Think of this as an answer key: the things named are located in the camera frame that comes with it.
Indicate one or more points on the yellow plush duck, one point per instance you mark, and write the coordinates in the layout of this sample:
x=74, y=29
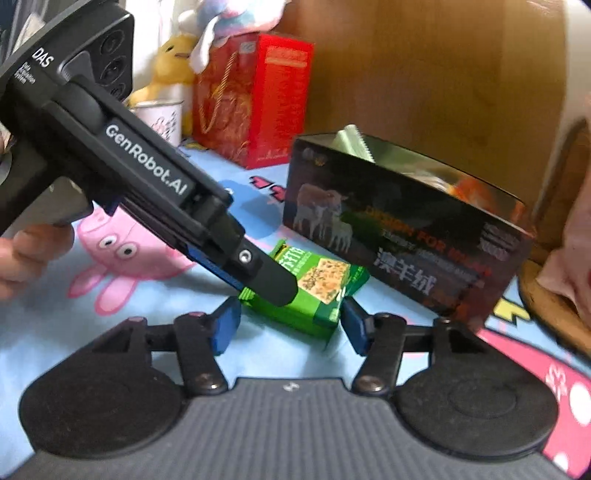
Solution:
x=168, y=64

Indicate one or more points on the red gift bag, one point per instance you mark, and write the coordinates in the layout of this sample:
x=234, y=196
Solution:
x=258, y=101

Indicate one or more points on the pastel plush toy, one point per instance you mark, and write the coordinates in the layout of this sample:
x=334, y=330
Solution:
x=226, y=23

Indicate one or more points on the white printed mug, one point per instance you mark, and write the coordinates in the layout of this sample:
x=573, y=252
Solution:
x=159, y=122

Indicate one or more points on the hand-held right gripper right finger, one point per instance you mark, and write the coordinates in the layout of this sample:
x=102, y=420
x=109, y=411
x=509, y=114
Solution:
x=355, y=330

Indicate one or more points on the wooden headboard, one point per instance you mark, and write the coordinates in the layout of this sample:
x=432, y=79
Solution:
x=415, y=69

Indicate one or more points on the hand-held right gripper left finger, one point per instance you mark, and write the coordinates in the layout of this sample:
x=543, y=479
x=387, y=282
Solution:
x=226, y=327

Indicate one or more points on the green snack packet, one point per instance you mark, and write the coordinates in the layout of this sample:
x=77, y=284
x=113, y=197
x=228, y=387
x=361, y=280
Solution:
x=318, y=286

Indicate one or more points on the printed blanket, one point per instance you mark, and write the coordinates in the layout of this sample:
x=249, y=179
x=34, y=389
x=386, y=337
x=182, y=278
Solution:
x=258, y=207

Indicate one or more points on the wooden stool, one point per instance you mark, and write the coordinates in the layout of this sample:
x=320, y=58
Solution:
x=554, y=314

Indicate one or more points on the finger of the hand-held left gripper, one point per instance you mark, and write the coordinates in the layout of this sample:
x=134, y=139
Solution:
x=270, y=281

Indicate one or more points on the dark cardboard box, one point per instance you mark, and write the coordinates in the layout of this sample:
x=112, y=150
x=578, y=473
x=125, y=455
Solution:
x=406, y=230

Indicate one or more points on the light green packet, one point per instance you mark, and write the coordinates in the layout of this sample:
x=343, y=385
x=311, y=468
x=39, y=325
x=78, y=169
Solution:
x=353, y=141

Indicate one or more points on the person's left hand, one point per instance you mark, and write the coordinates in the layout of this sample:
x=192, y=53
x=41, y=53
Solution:
x=27, y=258

